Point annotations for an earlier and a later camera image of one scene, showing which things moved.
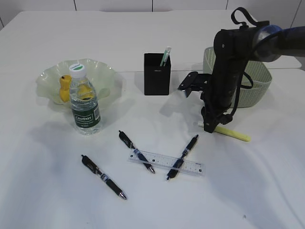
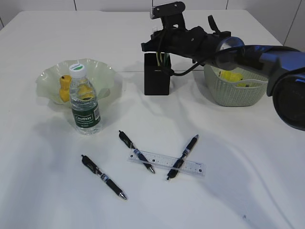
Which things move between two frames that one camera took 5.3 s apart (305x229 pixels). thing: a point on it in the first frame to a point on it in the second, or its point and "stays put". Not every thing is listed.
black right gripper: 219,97 to 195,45
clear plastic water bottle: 85,109 stays put
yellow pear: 65,91 stays put
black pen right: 177,166 stays put
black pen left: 92,167 stays put
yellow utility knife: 229,132 to 161,62
